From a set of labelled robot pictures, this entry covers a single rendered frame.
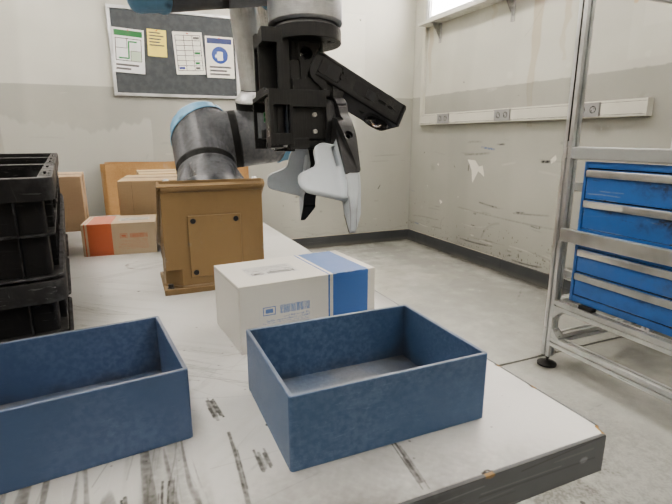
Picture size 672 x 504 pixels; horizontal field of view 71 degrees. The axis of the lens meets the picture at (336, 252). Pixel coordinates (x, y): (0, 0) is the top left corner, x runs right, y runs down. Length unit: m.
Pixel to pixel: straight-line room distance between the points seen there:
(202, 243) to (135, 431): 0.46
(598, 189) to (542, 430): 1.60
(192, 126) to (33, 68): 3.03
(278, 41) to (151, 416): 0.36
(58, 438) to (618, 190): 1.85
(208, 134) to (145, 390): 0.61
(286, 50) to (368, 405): 0.34
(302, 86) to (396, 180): 4.08
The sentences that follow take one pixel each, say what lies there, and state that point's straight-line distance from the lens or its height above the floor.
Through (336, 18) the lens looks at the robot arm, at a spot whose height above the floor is 1.08.
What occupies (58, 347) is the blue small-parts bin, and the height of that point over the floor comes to 0.75.
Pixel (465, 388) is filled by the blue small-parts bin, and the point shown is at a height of 0.74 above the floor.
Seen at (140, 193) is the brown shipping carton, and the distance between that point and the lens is 1.36.
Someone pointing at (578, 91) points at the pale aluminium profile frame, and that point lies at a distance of 2.11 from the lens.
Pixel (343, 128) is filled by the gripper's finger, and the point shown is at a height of 0.98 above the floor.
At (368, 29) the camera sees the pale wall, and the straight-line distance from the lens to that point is 4.48.
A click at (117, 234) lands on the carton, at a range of 1.22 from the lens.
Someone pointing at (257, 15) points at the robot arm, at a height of 1.18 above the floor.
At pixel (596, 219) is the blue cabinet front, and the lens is 2.06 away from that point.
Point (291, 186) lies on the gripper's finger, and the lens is 0.57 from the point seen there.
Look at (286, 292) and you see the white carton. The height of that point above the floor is 0.77.
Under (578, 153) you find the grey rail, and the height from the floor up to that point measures 0.91.
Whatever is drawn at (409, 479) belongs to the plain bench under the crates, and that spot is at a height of 0.70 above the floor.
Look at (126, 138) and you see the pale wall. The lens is 3.91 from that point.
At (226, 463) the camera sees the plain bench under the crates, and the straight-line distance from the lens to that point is 0.45.
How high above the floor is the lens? 0.97
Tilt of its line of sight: 14 degrees down
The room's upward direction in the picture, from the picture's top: straight up
